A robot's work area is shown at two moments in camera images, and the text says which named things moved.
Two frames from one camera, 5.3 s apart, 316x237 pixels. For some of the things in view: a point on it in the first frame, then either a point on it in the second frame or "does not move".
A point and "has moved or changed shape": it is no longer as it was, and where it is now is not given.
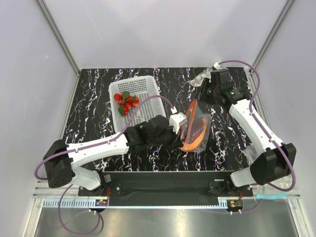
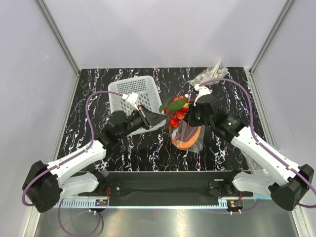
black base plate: [168, 184] does not move
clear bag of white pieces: [198, 80] does not move
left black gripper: [176, 141] -> [149, 119]
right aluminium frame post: [269, 38] does not move
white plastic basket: [126, 96] does not move
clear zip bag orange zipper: [195, 134] does not move
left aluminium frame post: [61, 42] does not move
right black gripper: [205, 84] -> [191, 109]
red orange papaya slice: [197, 129] has moved or changed shape
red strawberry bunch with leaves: [126, 101] -> [177, 107]
